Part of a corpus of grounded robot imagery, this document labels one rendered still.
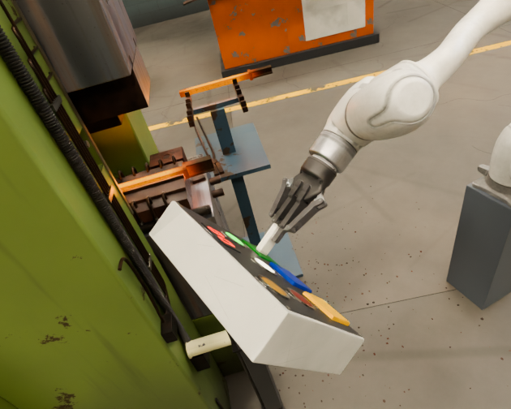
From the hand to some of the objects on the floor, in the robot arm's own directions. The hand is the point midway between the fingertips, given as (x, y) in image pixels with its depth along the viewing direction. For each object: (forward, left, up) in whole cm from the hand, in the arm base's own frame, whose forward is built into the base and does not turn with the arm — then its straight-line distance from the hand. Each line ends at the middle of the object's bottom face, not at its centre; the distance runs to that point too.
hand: (270, 238), depth 81 cm
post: (+14, +12, -103) cm, 104 cm away
